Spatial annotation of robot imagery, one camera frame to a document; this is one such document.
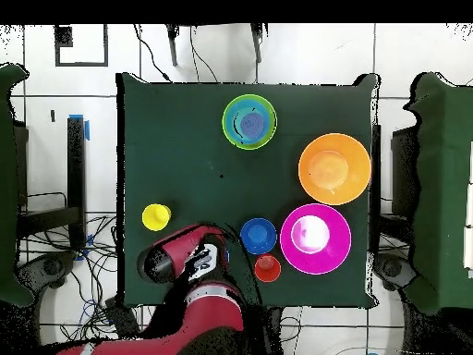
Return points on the dark blue plastic bowl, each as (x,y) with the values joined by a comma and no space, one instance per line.
(258,236)

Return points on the green plastic bowl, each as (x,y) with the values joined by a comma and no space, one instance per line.
(226,133)

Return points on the light blue plastic bowl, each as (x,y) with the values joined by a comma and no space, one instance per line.
(236,114)

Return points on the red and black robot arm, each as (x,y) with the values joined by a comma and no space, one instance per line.
(207,314)

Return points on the dark green table cloth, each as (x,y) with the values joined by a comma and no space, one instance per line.
(184,166)

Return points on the orange plastic cup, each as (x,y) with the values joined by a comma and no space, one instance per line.
(267,268)

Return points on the yellow plastic cup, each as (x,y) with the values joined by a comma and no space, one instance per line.
(155,218)

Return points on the large pink plastic bowl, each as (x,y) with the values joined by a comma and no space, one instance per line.
(315,259)

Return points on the large yellow-orange plastic bowl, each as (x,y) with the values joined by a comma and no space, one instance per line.
(334,169)

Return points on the black stand leg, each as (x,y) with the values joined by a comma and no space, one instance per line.
(257,44)
(172,48)

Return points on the blue tape strip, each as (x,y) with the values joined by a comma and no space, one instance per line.
(87,129)

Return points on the black power strip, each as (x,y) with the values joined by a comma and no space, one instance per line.
(120,318)

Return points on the green cloth side table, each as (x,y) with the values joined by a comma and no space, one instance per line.
(7,185)
(443,185)

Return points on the black stand post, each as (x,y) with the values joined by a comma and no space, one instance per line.
(76,166)

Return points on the black square floor frame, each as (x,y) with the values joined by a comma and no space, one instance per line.
(63,37)

